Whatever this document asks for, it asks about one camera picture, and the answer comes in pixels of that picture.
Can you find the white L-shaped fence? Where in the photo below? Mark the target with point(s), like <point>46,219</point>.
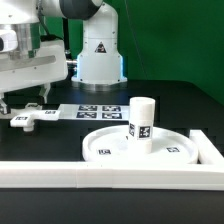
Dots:
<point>207,174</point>

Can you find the white marker sheet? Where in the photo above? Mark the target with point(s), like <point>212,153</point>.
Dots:
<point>93,112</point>

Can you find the white round table top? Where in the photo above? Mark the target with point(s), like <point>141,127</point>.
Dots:
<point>115,145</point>

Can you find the white cross-shaped table base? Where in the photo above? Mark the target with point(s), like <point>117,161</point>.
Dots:
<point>25,118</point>

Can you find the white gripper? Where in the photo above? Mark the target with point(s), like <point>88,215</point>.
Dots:
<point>48,65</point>

